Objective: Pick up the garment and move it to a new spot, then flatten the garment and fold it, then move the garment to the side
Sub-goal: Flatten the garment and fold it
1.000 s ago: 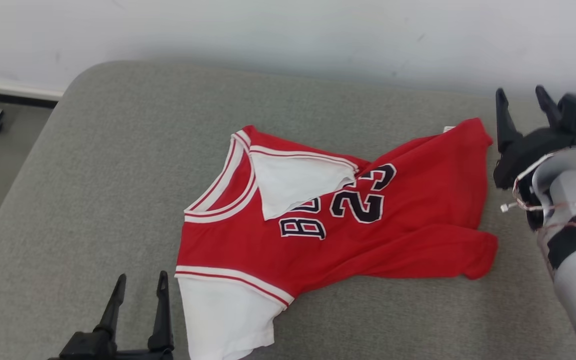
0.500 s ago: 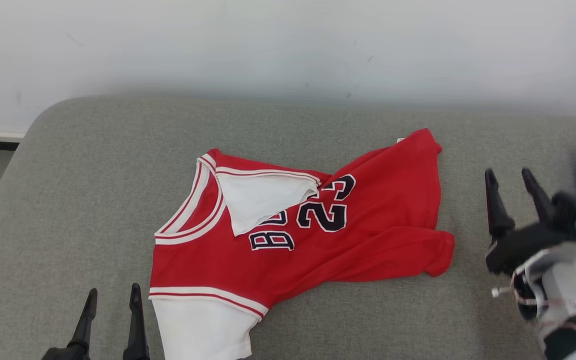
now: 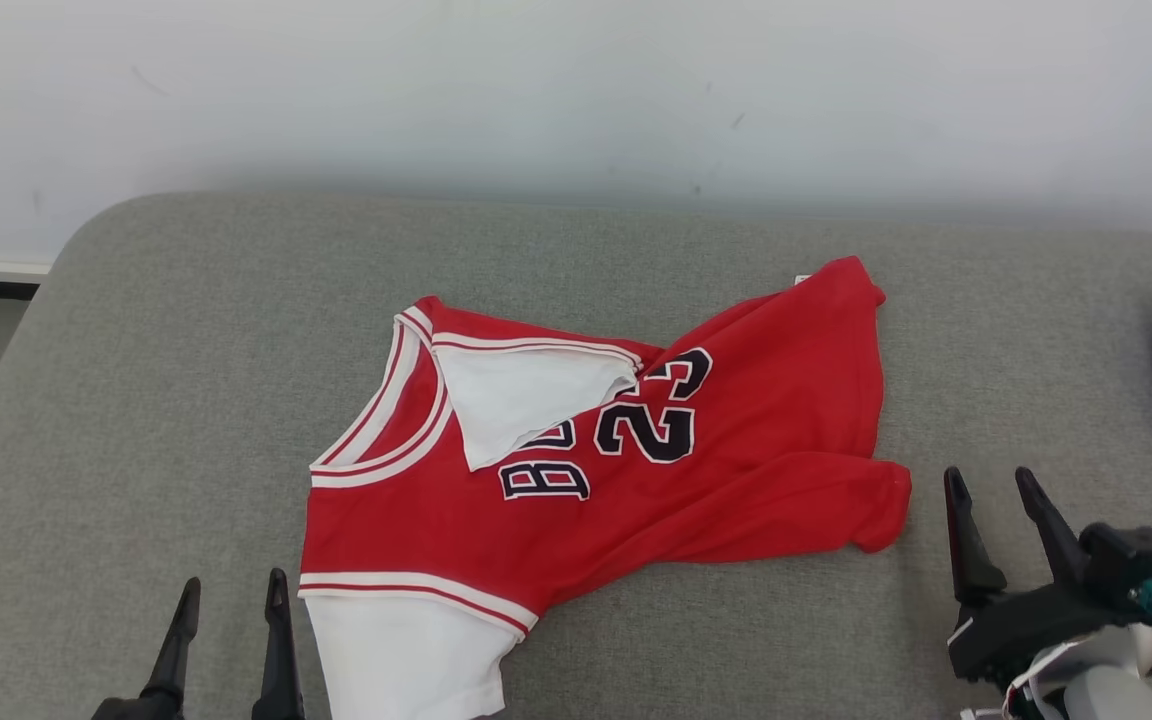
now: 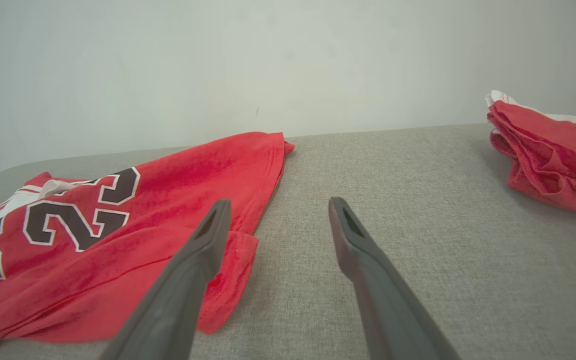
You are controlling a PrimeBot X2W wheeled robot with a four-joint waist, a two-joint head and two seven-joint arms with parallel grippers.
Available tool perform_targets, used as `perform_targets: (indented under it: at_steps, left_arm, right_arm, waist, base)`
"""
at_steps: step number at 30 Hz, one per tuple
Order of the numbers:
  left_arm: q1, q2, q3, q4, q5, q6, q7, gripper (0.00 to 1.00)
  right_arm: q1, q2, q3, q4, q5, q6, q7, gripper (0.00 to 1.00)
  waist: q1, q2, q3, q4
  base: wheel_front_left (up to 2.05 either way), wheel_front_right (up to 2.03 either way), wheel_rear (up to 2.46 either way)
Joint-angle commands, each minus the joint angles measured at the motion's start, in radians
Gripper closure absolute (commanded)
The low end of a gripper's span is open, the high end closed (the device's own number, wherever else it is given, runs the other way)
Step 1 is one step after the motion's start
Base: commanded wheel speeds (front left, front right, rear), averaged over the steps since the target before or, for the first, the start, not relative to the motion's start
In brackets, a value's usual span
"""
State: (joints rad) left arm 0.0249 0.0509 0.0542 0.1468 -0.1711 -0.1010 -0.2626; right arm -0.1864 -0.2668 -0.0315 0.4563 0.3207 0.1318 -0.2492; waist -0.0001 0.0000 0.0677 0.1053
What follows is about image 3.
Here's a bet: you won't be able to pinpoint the red basketball jersey white sleeves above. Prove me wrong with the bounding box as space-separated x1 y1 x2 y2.
298 256 913 720

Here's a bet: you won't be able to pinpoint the grey fabric sofa seat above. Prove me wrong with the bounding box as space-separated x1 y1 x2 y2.
0 190 1152 720

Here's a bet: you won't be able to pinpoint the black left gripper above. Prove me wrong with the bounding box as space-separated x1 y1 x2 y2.
89 568 306 720

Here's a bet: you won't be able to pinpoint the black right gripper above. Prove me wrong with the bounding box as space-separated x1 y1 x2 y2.
942 466 1142 693

